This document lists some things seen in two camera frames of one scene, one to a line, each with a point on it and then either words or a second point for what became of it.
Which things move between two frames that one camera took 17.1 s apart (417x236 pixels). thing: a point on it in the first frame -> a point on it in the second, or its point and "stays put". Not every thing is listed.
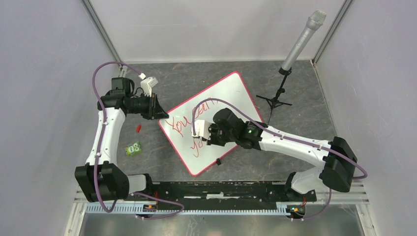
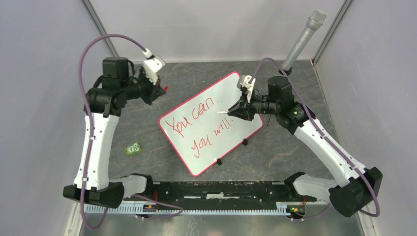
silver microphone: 314,21 stays put
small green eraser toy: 133,149 stays put
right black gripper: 212,140 -> 242,109
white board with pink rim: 195,152 stays put
